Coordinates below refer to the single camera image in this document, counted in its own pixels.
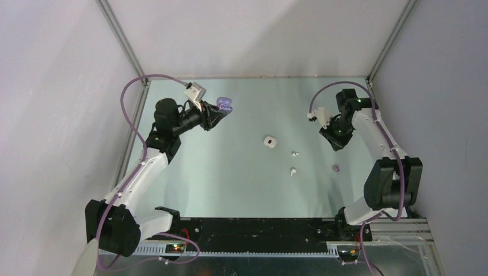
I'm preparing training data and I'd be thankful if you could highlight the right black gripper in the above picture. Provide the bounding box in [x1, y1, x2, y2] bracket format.
[319, 117, 354, 152]

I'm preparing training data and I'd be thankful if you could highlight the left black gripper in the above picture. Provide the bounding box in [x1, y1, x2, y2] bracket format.
[171, 100, 226, 136]

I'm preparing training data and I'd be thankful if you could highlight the purple earbud charging case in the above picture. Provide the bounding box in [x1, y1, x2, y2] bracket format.
[216, 97, 233, 113]

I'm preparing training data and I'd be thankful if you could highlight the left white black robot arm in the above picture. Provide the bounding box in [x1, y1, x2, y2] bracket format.
[85, 97, 233, 257]

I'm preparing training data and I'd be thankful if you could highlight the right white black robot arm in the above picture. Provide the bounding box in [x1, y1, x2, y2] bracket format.
[307, 89, 423, 240]

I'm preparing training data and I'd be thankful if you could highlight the white earbud charging case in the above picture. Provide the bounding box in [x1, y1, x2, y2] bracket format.
[264, 136, 277, 148]

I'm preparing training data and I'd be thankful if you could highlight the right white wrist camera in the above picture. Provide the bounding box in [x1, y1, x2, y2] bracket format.
[307, 107, 333, 129]

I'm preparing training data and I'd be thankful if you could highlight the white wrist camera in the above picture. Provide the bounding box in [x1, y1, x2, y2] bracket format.
[307, 107, 333, 129]
[185, 82, 207, 112]

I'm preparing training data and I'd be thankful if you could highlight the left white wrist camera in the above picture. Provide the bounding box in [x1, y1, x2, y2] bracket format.
[185, 82, 207, 112]

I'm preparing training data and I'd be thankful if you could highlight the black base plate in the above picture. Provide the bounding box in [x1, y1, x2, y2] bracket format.
[146, 217, 372, 254]

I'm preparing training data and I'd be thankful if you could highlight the aluminium frame rail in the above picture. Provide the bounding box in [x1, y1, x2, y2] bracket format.
[95, 218, 444, 275]

